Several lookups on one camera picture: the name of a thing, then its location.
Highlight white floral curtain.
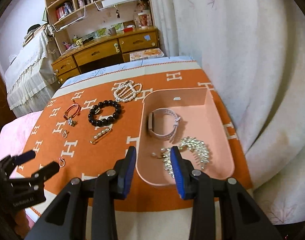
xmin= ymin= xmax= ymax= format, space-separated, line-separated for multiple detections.
xmin=152 ymin=0 xmax=305 ymax=224

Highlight white lace covered furniture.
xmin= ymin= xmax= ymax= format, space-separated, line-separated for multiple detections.
xmin=5 ymin=30 xmax=60 ymax=118

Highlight gold ring pink stone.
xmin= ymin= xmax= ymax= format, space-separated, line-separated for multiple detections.
xmin=59 ymin=157 xmax=65 ymax=167

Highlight wooden desk with drawers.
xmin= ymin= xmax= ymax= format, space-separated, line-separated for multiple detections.
xmin=52 ymin=27 xmax=159 ymax=85

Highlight blue flower brooch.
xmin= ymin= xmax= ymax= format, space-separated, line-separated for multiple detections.
xmin=67 ymin=118 xmax=77 ymax=126

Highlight red string bead bracelet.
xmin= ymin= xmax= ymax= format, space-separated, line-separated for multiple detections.
xmin=63 ymin=100 xmax=82 ymax=120

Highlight red white paper cup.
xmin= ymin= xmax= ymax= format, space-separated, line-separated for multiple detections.
xmin=138 ymin=12 xmax=148 ymax=29

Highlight white pearl crown necklace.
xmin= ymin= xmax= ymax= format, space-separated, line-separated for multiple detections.
xmin=113 ymin=80 xmax=143 ymax=104

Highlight gold ring red stone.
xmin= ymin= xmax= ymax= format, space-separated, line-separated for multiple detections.
xmin=62 ymin=130 xmax=69 ymax=139

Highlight wooden bookshelf hutch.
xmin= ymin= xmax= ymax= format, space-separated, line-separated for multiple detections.
xmin=45 ymin=0 xmax=149 ymax=54

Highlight gold pearl hair pin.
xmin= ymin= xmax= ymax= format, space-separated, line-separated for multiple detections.
xmin=90 ymin=128 xmax=112 ymax=145

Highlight pink smart watch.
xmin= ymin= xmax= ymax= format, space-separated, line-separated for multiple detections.
xmin=148 ymin=108 xmax=181 ymax=142

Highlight pink jewelry tray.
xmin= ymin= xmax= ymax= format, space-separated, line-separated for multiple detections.
xmin=136 ymin=87 xmax=235 ymax=187

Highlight pearl drop earrings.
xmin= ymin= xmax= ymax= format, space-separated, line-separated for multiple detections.
xmin=151 ymin=147 xmax=168 ymax=159

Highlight black bead bracelet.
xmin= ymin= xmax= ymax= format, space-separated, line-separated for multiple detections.
xmin=87 ymin=100 xmax=122 ymax=127

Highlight printed cardboard box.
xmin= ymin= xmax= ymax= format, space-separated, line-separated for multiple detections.
xmin=129 ymin=48 xmax=164 ymax=61

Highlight light blue bed sheet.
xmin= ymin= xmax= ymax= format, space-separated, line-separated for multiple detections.
xmin=60 ymin=56 xmax=194 ymax=88

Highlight orange H-pattern blanket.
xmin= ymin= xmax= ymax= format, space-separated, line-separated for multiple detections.
xmin=18 ymin=61 xmax=252 ymax=215

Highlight pink blanket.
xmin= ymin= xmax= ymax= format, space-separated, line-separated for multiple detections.
xmin=0 ymin=111 xmax=42 ymax=160

